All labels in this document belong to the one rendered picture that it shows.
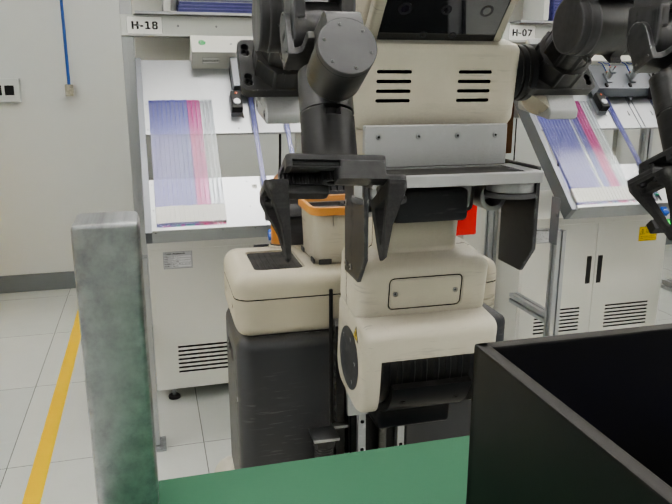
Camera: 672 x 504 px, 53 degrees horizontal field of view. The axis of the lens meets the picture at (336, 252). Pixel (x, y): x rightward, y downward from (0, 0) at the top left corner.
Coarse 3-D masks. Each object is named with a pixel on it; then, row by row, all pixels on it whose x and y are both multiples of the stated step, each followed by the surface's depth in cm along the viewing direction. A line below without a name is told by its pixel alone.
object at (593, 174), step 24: (552, 120) 263; (576, 120) 265; (552, 144) 256; (576, 144) 258; (600, 144) 261; (576, 168) 251; (600, 168) 253; (576, 192) 245; (600, 192) 247; (624, 192) 249
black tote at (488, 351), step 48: (576, 336) 28; (624, 336) 28; (480, 384) 27; (528, 384) 23; (576, 384) 28; (624, 384) 29; (480, 432) 27; (528, 432) 23; (576, 432) 20; (624, 432) 29; (480, 480) 27; (528, 480) 23; (576, 480) 21; (624, 480) 18
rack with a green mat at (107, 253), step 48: (96, 240) 31; (96, 288) 31; (144, 288) 34; (96, 336) 32; (144, 336) 33; (96, 384) 33; (144, 384) 33; (96, 432) 33; (144, 432) 34; (96, 480) 34; (144, 480) 34; (192, 480) 37; (240, 480) 37; (288, 480) 37; (336, 480) 37; (384, 480) 37; (432, 480) 37
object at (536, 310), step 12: (528, 0) 277; (540, 0) 268; (528, 12) 277; (540, 12) 269; (516, 36) 271; (528, 36) 272; (552, 204) 243; (552, 216) 244; (552, 228) 244; (552, 240) 245; (516, 300) 273; (528, 300) 269; (528, 312) 265; (540, 312) 256
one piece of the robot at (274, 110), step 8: (256, 104) 102; (264, 104) 95; (272, 104) 94; (280, 104) 95; (288, 104) 95; (296, 104) 95; (264, 112) 95; (272, 112) 94; (280, 112) 94; (288, 112) 94; (296, 112) 95; (264, 120) 96; (272, 120) 94; (280, 120) 94; (288, 120) 95; (296, 120) 95
